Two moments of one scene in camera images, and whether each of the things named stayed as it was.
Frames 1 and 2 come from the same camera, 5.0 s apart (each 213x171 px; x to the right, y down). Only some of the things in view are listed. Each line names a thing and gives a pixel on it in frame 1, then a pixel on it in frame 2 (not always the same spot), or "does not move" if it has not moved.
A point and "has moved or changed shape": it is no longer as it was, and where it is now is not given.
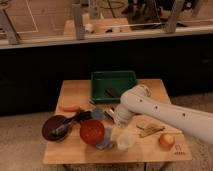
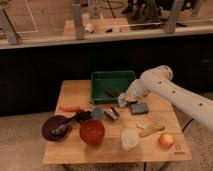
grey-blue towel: (107, 143) has moved or changed shape
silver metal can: (111, 113) does not move
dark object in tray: (112, 92) does not move
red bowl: (92, 132) does not move
